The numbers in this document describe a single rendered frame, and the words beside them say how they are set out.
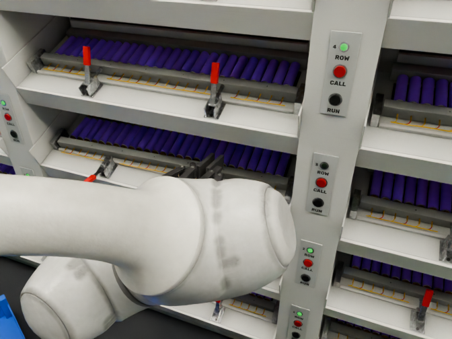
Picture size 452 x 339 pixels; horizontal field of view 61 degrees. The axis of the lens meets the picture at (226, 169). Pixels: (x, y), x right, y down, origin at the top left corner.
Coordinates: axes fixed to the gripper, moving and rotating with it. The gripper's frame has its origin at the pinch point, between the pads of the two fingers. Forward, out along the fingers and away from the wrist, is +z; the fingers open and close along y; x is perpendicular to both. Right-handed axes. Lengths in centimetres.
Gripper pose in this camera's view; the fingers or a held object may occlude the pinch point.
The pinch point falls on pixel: (210, 167)
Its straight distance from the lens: 72.9
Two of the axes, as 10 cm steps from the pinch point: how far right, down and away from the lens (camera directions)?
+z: 3.6, -3.8, 8.5
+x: 0.5, -9.1, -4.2
